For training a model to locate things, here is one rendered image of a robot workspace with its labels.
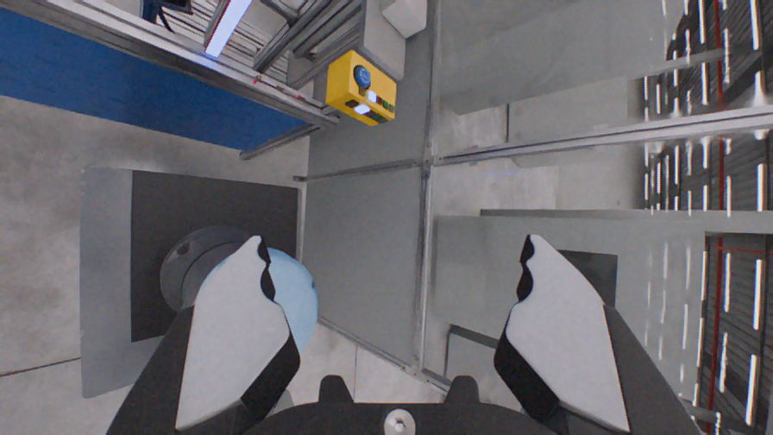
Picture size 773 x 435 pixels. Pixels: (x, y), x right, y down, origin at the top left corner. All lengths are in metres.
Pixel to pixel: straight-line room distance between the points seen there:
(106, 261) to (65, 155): 1.05
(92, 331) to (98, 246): 0.11
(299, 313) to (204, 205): 0.26
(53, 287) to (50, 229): 0.22
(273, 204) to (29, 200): 1.12
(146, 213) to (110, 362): 0.21
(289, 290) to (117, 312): 0.28
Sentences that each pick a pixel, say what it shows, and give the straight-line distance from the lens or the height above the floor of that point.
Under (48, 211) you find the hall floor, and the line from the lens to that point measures 1.49.
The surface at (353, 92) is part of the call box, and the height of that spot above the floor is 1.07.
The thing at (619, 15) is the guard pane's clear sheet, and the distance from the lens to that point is 1.00.
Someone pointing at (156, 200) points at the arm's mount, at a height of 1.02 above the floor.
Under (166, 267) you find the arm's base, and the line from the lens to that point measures 0.43.
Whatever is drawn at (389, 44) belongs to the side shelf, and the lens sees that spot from 1.15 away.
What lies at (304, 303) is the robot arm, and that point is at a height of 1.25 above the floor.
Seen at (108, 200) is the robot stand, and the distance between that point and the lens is 0.47.
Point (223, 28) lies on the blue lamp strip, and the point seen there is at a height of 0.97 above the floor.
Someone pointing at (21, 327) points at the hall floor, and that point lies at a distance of 1.56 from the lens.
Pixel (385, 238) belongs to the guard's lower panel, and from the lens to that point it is 1.06.
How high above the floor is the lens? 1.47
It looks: 41 degrees down
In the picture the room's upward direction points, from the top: 92 degrees clockwise
